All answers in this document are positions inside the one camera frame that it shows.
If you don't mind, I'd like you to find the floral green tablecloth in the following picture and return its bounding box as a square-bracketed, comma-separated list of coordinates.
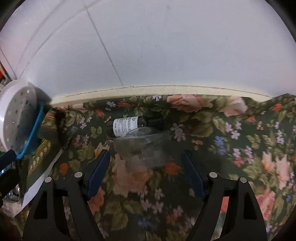
[26, 94, 295, 240]

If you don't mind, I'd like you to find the blue plastic basin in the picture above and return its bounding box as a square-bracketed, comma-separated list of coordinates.
[16, 102, 46, 160]

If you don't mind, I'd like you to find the white perforated colander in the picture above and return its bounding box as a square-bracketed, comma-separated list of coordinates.
[1, 80, 49, 155]

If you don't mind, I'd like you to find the small dark labelled bottle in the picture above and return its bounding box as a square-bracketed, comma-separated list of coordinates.
[106, 116, 163, 138]

